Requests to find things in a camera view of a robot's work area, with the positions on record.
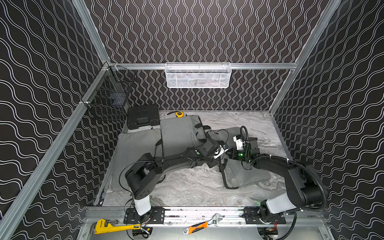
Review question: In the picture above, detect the white wire mesh basket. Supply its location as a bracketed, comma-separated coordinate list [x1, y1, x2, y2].
[165, 62, 232, 89]

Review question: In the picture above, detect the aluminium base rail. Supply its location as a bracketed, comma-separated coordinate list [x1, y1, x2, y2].
[123, 206, 325, 226]

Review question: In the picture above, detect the yellow tape measure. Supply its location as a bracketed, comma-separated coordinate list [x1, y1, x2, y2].
[167, 111, 185, 118]

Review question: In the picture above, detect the grey laptop bag middle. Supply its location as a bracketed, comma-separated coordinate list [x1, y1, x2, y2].
[160, 115, 207, 157]

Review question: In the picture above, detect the yellow pipe wrench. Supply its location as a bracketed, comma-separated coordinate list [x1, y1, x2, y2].
[91, 219, 151, 235]

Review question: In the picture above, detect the grey zippered laptop bag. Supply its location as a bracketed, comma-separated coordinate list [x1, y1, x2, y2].
[207, 127, 271, 189]

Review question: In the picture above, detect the black plastic tool case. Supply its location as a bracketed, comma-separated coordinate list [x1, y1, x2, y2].
[127, 104, 160, 130]

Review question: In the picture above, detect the black wire basket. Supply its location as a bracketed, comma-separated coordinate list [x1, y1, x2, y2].
[82, 61, 137, 122]

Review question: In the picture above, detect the orange adjustable wrench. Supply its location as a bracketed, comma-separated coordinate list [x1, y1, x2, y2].
[183, 213, 224, 235]

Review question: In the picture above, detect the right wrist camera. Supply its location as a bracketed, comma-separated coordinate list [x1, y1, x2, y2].
[233, 135, 246, 151]

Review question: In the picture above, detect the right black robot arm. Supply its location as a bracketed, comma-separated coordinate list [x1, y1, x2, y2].
[226, 148, 329, 218]

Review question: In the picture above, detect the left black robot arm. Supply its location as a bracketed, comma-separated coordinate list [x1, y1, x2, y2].
[125, 139, 228, 216]

